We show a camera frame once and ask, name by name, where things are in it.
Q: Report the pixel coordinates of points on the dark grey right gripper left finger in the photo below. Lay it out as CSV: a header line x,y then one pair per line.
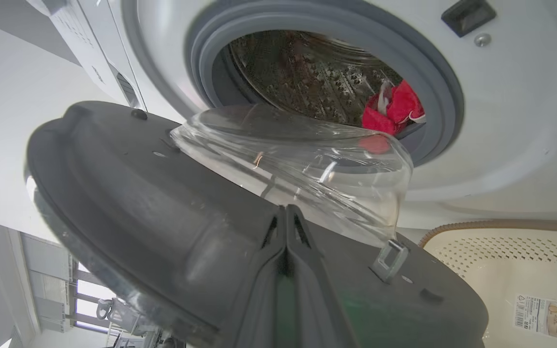
x,y
259,299

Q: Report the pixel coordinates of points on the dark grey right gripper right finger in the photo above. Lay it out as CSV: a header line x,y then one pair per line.
x,y
312,299

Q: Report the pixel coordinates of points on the dark grey washing machine door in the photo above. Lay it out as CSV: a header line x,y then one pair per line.
x,y
162,193

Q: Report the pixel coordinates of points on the red and white clothes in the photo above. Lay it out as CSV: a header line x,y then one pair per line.
x,y
397,108

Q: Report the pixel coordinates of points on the cream perforated laundry basket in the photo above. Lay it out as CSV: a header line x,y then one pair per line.
x,y
491,285

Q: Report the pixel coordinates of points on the white front-load washing machine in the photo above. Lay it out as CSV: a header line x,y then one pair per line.
x,y
501,121

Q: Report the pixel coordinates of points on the grey background equipment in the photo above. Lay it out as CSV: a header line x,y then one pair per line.
x,y
128,321

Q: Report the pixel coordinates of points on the white product label sticker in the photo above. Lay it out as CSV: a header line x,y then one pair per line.
x,y
544,316

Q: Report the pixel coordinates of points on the window with grey frame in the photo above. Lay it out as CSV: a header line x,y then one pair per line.
x,y
90,290

